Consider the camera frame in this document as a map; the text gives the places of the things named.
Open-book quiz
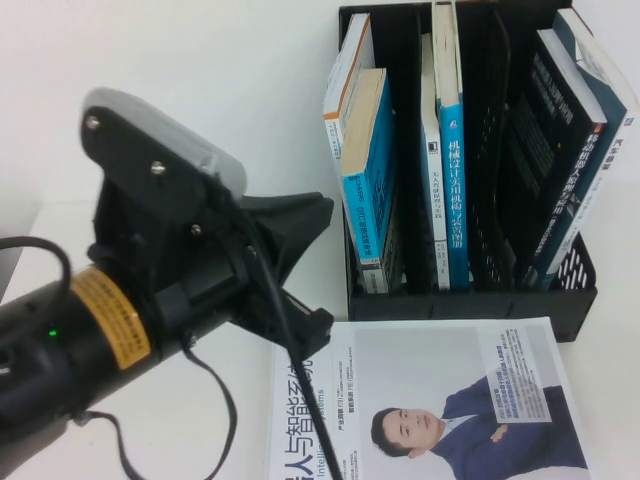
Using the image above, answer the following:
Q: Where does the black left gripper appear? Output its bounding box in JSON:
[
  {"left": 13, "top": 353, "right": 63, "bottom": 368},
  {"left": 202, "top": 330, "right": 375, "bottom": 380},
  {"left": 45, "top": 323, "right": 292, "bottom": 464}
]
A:
[{"left": 89, "top": 179, "right": 335, "bottom": 357}]

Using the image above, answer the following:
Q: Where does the dark robot book orange blob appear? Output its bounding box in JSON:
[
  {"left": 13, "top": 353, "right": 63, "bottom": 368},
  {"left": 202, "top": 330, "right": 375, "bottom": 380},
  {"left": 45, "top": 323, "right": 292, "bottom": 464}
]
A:
[{"left": 517, "top": 28, "right": 609, "bottom": 291}]

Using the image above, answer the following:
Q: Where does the blue book with tan pages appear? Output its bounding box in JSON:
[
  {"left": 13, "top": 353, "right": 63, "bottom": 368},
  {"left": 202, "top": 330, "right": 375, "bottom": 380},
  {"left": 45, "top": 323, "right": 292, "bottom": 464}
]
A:
[{"left": 338, "top": 67, "right": 401, "bottom": 296}]

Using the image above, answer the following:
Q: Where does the black plastic book stand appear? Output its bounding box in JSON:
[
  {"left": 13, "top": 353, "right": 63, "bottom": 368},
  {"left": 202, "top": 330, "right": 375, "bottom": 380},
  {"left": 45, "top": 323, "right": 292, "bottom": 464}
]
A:
[{"left": 337, "top": 0, "right": 600, "bottom": 344}]

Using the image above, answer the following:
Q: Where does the thin white spine book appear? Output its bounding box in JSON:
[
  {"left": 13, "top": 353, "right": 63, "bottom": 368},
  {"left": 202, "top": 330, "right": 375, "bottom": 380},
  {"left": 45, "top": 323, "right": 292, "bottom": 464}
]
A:
[{"left": 418, "top": 33, "right": 451, "bottom": 291}]

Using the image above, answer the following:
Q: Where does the blue spine mechanical design book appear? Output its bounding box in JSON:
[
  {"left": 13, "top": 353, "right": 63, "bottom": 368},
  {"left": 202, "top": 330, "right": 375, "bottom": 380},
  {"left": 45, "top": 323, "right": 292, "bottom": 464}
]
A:
[{"left": 430, "top": 2, "right": 472, "bottom": 291}]

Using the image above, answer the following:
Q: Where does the white book with orange stripe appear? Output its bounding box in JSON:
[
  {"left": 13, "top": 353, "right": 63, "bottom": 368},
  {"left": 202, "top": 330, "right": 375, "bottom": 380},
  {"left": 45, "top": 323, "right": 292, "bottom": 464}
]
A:
[{"left": 322, "top": 13, "right": 376, "bottom": 161}]

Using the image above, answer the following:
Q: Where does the teal cover white spine book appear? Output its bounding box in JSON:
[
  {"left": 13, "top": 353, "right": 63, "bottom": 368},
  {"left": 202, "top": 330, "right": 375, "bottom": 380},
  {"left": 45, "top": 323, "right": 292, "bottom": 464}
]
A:
[{"left": 547, "top": 7, "right": 640, "bottom": 276}]

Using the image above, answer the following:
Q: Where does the white magazine with man portrait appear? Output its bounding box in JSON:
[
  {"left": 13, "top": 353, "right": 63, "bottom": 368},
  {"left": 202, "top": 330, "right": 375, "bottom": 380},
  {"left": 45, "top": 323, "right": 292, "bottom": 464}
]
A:
[{"left": 267, "top": 315, "right": 599, "bottom": 480}]

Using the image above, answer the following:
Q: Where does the thin black wire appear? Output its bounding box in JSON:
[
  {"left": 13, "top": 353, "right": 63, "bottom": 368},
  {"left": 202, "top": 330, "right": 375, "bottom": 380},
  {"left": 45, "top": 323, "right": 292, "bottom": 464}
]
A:
[{"left": 0, "top": 236, "right": 239, "bottom": 480}]

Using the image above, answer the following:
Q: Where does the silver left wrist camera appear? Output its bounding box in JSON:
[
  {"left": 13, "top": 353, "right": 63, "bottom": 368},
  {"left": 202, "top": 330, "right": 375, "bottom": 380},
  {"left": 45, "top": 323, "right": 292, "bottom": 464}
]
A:
[{"left": 79, "top": 87, "right": 249, "bottom": 236}]

